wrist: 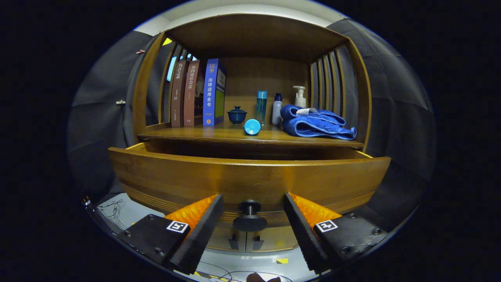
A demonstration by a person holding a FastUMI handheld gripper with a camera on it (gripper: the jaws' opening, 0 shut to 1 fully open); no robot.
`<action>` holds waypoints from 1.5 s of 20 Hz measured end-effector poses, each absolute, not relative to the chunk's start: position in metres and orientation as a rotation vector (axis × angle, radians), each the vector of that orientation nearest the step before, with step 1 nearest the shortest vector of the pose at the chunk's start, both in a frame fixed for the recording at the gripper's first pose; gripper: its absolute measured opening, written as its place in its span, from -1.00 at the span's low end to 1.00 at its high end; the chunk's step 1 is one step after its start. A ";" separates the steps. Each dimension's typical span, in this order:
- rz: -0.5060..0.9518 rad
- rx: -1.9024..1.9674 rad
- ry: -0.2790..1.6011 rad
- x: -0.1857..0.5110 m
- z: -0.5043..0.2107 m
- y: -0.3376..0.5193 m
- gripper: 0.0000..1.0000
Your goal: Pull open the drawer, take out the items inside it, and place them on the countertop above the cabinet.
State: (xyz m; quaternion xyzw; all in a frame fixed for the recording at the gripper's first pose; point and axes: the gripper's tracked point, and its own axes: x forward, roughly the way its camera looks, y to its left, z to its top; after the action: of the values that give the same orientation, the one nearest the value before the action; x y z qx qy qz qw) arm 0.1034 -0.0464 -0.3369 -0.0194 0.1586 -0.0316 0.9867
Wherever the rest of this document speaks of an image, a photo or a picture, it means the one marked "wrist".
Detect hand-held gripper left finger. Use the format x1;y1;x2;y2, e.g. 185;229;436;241
117;194;224;275

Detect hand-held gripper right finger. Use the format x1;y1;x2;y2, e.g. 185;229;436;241
283;192;389;274

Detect wooden drawer with black knob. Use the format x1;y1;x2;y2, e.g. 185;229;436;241
108;142;391;232

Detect light blue cup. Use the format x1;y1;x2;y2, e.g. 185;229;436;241
244;119;261;136

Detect wooden cabinet door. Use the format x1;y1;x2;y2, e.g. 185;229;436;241
205;222;247;253
245;224;301;252

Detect wooden countertop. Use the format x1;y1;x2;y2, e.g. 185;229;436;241
138;121;364;148

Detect wooden cabinet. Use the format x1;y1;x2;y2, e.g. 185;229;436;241
108;14;391;253

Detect blue towel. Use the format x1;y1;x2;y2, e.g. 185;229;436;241
280;104;357;141

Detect dark blue lidded teacup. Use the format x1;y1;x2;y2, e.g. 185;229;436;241
227;106;247;125

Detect white bottle with blue cap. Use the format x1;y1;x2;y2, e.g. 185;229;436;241
272;93;283;126

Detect teal transparent bottle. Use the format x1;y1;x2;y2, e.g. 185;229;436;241
256;90;268;126

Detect white pump bottle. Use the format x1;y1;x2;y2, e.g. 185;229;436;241
293;86;307;108

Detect blue book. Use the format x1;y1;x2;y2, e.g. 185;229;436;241
203;58;227;127

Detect reddish brown book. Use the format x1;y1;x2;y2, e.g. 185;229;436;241
183;60;207;127

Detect dark brown book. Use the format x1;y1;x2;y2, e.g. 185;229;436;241
171;60;190;127

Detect black backdrop cloth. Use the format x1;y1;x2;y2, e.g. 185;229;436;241
67;18;437;231

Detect thin floor cables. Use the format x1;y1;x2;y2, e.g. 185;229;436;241
96;199;126;230

